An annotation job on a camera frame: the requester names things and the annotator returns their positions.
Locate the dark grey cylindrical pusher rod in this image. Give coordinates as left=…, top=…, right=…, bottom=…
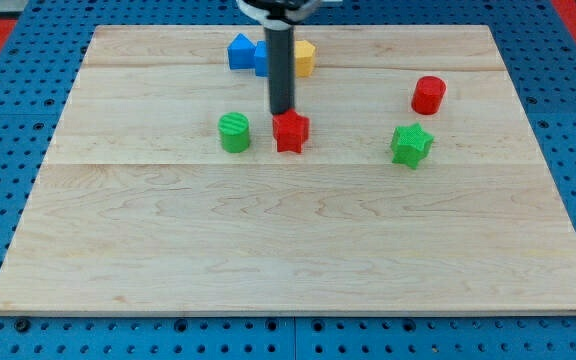
left=264, top=27, right=295, bottom=115

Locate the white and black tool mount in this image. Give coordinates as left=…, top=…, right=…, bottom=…
left=236, top=0, right=342, bottom=28

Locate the blue cube block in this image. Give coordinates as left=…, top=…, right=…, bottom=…
left=253, top=41, right=268, bottom=77

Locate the yellow hexagon block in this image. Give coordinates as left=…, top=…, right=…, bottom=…
left=294, top=40, right=316, bottom=77

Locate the blue triangular block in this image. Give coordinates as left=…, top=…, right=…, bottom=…
left=227, top=33, right=256, bottom=70

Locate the red star block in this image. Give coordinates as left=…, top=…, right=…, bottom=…
left=272, top=109, right=310, bottom=154

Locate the green cylinder block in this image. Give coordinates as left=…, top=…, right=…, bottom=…
left=218, top=112, right=250, bottom=153

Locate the red cylinder block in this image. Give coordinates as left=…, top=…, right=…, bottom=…
left=411, top=76, right=447, bottom=115

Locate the green star block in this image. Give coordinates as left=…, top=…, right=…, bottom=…
left=390, top=123, right=434, bottom=169

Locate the light wooden board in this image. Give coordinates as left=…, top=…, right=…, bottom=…
left=0, top=25, right=576, bottom=317

